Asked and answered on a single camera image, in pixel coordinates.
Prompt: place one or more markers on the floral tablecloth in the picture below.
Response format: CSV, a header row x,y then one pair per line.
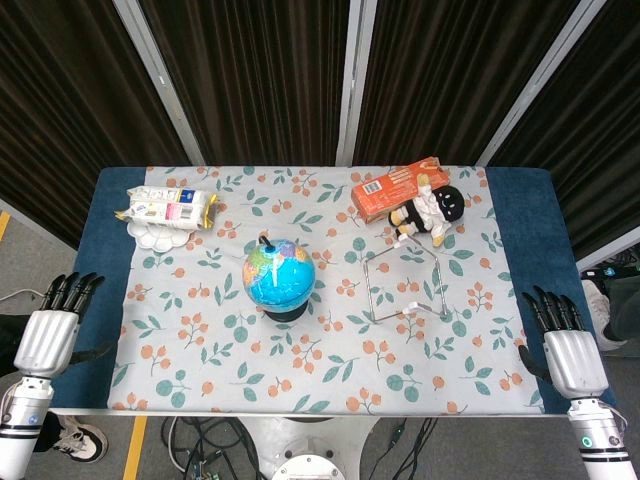
x,y
320,350

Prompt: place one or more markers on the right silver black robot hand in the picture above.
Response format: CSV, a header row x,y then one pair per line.
x,y
572,352

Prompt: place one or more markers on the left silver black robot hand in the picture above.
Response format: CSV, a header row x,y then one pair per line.
x,y
47,335

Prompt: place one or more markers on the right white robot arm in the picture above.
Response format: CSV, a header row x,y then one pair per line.
x,y
600,440

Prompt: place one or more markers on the dark pleated curtain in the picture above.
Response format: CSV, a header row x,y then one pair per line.
x,y
260,75

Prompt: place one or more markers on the white flower-shaped plate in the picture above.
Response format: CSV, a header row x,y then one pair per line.
x,y
157,239

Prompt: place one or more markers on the orange cardboard box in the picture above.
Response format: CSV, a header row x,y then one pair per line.
x,y
395,192

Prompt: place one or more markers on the white curtain frame post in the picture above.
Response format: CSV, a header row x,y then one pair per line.
x,y
530,82
160,80
352,82

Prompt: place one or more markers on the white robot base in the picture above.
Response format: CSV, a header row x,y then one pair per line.
x,y
305,447

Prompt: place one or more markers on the white snack package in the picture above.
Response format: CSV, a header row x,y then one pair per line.
x,y
167,208

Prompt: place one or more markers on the black white plush doll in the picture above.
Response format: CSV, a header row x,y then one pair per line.
x,y
430,210

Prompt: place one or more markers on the blue table mat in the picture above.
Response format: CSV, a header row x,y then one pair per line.
x,y
100,280

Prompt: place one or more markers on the black white sneaker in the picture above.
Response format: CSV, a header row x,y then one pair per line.
x,y
75,440

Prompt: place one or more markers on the blue desk globe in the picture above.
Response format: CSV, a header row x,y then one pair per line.
x,y
278,275

